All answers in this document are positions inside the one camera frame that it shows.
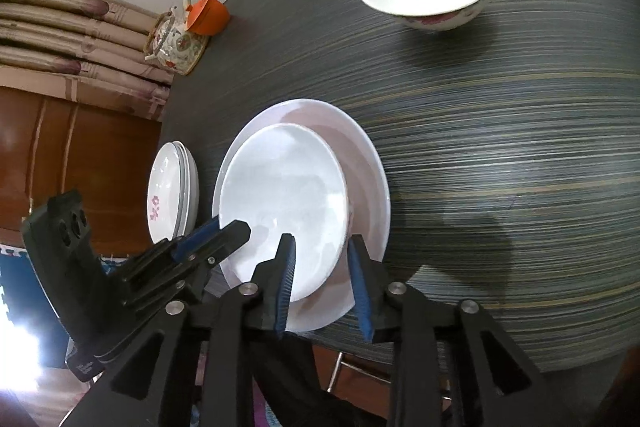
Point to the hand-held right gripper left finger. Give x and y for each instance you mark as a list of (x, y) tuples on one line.
[(285, 287)]

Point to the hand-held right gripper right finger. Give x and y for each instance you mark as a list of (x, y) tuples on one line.
[(361, 292)]

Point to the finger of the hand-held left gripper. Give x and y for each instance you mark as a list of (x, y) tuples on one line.
[(197, 239), (227, 237)]

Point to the medium blue-rimmed floral plate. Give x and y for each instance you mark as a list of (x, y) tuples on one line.
[(189, 187)]

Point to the small floral plate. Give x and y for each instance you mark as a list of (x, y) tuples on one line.
[(165, 192)]

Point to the pink floral bowl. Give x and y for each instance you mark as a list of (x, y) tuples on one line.
[(285, 197)]

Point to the blue foam mat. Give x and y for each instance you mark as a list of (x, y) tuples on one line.
[(25, 287)]

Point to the brown wooden door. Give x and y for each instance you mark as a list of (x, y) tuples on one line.
[(85, 167)]

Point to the floral ceramic teapot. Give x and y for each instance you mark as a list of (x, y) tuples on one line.
[(175, 42)]

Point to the orange lidded cup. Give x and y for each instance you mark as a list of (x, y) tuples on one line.
[(210, 14)]

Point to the beige patterned curtain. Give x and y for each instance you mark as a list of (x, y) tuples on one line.
[(75, 42)]

